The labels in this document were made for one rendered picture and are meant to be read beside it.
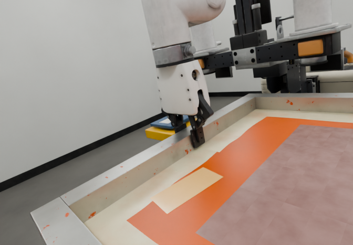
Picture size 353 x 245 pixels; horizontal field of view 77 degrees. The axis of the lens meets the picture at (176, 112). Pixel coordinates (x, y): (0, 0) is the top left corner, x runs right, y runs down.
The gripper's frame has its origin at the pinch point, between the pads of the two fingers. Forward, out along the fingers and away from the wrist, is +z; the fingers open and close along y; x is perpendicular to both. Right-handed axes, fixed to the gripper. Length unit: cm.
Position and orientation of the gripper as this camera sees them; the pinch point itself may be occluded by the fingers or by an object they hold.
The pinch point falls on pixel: (189, 135)
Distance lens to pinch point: 46.9
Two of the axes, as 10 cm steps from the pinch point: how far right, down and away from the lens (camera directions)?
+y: -6.8, -0.6, 7.3
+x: -7.0, 3.3, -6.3
